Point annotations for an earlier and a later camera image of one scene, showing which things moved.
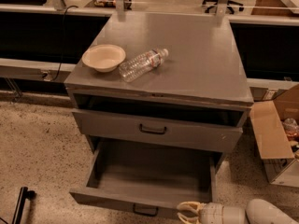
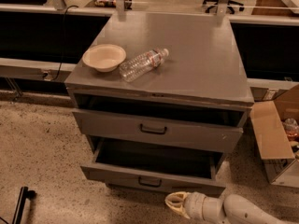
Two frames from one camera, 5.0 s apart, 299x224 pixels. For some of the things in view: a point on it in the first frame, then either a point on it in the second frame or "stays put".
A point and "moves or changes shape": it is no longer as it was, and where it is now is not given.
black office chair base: x=215 y=3 stays put
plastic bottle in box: x=291 y=129 stays put
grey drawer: x=148 y=181 moves or changes shape
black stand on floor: x=24 y=193 stays put
